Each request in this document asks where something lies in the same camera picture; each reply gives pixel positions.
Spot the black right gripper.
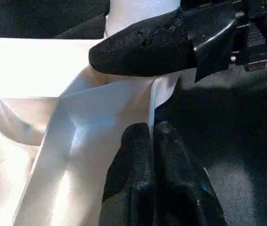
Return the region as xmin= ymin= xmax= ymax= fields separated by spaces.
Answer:
xmin=181 ymin=0 xmax=267 ymax=83

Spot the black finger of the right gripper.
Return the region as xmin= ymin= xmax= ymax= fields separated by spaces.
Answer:
xmin=87 ymin=8 xmax=199 ymax=77

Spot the black work mat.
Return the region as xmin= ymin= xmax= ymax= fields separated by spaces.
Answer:
xmin=0 ymin=0 xmax=267 ymax=226

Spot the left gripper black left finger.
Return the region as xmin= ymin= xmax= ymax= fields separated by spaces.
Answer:
xmin=98 ymin=122 xmax=157 ymax=226

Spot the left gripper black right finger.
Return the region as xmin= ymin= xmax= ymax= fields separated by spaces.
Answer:
xmin=152 ymin=121 xmax=228 ymax=226

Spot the white plastic table leg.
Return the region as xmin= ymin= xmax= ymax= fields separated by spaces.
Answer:
xmin=104 ymin=0 xmax=182 ymax=39

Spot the white plastic table top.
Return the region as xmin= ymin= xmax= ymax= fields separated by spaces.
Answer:
xmin=0 ymin=37 xmax=182 ymax=226

